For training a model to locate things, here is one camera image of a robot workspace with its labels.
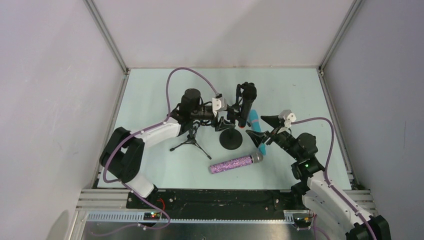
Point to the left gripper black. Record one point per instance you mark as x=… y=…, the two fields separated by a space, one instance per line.
x=228 y=115

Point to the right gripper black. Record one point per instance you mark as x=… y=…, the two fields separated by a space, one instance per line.
x=269 y=131

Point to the black round base mic stand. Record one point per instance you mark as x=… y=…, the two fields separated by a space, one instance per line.
x=231 y=139

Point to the black microphone orange end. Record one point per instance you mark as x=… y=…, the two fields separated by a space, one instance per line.
x=245 y=113

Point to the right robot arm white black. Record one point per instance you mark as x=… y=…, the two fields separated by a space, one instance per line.
x=316 y=190

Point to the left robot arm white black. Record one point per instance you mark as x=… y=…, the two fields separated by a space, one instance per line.
x=122 y=155

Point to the tripod stand with clip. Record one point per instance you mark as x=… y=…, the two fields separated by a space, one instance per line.
x=245 y=93

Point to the blue toy microphone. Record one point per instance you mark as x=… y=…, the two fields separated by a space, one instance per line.
x=253 y=120

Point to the purple glitter microphone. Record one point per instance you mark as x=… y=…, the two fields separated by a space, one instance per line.
x=239 y=162

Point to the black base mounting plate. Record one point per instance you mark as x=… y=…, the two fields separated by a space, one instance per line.
x=215 y=204

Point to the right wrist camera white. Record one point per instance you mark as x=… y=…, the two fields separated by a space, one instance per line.
x=287 y=117

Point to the tripod stand with shock mount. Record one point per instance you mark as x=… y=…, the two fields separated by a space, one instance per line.
x=191 y=139

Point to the aluminium frame rail front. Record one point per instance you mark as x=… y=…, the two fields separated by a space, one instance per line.
x=124 y=200

